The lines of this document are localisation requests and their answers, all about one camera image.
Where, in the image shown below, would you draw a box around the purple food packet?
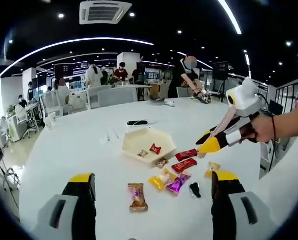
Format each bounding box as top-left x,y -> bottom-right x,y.
165,172 -> 191,195

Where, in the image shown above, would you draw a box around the dark grey pouch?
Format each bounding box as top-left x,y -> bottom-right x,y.
148,96 -> 166,104

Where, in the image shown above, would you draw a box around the person's white shirt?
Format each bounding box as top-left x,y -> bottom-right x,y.
258,58 -> 298,233

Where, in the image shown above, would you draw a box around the person's right hand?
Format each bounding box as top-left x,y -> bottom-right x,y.
240,115 -> 277,144

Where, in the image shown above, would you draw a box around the brown gold food packet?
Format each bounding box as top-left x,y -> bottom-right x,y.
128,183 -> 149,213

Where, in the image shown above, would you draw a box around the black hanging sign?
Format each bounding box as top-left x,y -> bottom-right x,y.
55,64 -> 74,80

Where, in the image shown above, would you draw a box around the dark cloth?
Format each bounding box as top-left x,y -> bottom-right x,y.
191,91 -> 212,105

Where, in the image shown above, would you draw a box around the pink food tongs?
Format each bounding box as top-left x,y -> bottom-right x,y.
198,104 -> 237,160

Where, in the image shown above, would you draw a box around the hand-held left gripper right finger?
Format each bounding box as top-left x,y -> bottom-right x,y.
210,169 -> 277,240

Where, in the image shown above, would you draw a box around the small orange food packet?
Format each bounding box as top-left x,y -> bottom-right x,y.
155,157 -> 169,169

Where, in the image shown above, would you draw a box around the ceiling air conditioner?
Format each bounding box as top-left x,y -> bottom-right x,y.
79,0 -> 133,26

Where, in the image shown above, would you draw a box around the yellow bread food packet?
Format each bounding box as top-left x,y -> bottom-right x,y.
205,161 -> 222,179

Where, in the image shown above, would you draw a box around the black screen on tripod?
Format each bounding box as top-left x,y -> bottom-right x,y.
212,62 -> 229,103

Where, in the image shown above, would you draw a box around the yellow clear food packet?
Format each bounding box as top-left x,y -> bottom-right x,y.
148,168 -> 178,191

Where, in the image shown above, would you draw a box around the black power strip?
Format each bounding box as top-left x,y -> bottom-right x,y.
127,119 -> 149,127

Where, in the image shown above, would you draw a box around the red food bar packet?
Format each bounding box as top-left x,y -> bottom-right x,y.
175,148 -> 198,162
171,159 -> 198,174

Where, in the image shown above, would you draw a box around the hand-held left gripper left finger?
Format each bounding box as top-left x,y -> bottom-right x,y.
37,171 -> 97,240

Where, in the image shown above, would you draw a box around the dark red wrist cord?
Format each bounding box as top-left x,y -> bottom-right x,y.
270,116 -> 277,143

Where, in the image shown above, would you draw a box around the black food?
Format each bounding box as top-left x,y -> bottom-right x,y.
188,182 -> 202,200

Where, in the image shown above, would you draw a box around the white paper cup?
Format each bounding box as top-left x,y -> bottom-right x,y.
44,112 -> 57,130

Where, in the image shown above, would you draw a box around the beige hexagonal container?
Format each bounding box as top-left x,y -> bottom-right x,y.
122,128 -> 176,169

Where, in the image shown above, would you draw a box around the black desk monitor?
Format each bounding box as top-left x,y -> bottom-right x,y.
268,99 -> 284,117

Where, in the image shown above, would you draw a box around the white counter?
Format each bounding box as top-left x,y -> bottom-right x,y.
86,84 -> 152,110

